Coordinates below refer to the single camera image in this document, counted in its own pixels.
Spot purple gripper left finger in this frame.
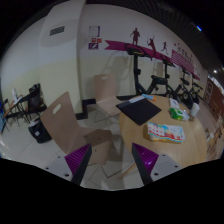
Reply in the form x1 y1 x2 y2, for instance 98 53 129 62
65 144 92 185

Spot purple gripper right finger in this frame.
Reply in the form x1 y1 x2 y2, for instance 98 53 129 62
132 143 159 185

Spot colourful folded towel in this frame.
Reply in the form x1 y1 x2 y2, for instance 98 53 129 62
147 122 185 143

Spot round wooden table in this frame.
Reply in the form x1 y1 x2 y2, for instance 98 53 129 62
118 94 208 179

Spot near beige plywood chair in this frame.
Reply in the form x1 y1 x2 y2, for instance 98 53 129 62
41 92 112 165

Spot beige plywood chair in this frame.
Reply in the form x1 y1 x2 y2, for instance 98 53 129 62
94 74 120 118
41 92 112 165

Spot black waste bin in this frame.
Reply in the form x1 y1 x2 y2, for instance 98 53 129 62
28 118 52 144

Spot black mat on table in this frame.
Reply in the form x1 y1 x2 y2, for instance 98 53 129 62
116 98 161 125

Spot green wet wipes pack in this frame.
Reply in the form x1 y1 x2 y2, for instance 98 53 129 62
169 108 189 121

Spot blue orange pen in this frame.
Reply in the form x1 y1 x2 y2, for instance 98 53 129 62
142 94 156 101

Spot white paper cup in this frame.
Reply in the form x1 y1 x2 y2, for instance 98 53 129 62
190 103 200 117

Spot black folding chair with bag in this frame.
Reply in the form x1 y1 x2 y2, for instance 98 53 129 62
4 83 47 123

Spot black exercise bike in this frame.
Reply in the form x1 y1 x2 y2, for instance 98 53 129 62
124 43 177 96

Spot far beige plywood chair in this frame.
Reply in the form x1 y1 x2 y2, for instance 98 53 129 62
94 74 120 118

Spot wall notice posters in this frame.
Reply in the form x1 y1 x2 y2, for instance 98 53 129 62
88 26 102 50

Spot wall air vent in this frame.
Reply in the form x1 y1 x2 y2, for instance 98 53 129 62
50 26 65 36

